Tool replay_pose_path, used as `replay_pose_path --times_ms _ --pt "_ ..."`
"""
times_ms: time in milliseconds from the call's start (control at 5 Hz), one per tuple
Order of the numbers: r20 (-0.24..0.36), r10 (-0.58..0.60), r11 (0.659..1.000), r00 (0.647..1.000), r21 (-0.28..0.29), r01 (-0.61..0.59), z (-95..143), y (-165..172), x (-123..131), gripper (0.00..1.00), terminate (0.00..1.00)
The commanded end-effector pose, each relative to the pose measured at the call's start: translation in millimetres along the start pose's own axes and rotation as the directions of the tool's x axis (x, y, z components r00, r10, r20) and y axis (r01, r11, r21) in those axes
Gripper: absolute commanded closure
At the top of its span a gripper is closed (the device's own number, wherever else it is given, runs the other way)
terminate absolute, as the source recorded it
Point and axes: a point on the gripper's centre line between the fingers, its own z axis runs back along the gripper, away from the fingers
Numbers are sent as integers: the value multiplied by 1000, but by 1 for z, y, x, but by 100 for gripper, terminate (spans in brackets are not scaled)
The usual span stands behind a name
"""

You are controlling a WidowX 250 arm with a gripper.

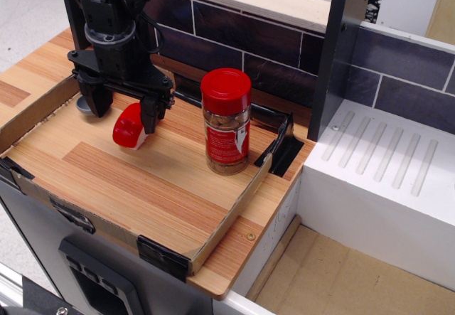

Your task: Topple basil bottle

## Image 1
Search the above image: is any grey and blue measuring spoon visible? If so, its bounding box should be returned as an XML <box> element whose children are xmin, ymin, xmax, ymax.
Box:
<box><xmin>75</xmin><ymin>96</ymin><xmax>93</xmax><ymax>116</ymax></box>

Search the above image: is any red and white toy sushi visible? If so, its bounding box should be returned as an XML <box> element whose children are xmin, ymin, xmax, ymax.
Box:
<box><xmin>112</xmin><ymin>102</ymin><xmax>147</xmax><ymax>150</ymax></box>

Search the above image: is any red-lidded basil spice bottle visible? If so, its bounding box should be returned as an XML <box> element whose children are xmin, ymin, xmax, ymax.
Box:
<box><xmin>200</xmin><ymin>68</ymin><xmax>252</xmax><ymax>175</ymax></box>

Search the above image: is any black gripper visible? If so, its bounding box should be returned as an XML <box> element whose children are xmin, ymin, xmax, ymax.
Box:
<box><xmin>68</xmin><ymin>38</ymin><xmax>173</xmax><ymax>134</ymax></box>

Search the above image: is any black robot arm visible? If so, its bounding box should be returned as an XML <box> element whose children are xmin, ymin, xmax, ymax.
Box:
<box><xmin>68</xmin><ymin>0</ymin><xmax>173</xmax><ymax>134</ymax></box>

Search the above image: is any cardboard fence with black tape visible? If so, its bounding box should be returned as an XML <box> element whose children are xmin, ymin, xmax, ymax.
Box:
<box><xmin>0</xmin><ymin>55</ymin><xmax>305</xmax><ymax>282</ymax></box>

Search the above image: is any grey oven control panel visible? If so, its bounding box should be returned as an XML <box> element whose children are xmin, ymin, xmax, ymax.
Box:
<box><xmin>58</xmin><ymin>240</ymin><xmax>144</xmax><ymax>314</ymax></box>

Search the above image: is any white toy sink drainboard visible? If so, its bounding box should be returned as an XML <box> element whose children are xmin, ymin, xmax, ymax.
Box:
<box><xmin>297</xmin><ymin>101</ymin><xmax>454</xmax><ymax>289</ymax></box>

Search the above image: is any dark grey vertical post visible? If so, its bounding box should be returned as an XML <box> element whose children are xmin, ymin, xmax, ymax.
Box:
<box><xmin>308</xmin><ymin>0</ymin><xmax>368</xmax><ymax>142</ymax></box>

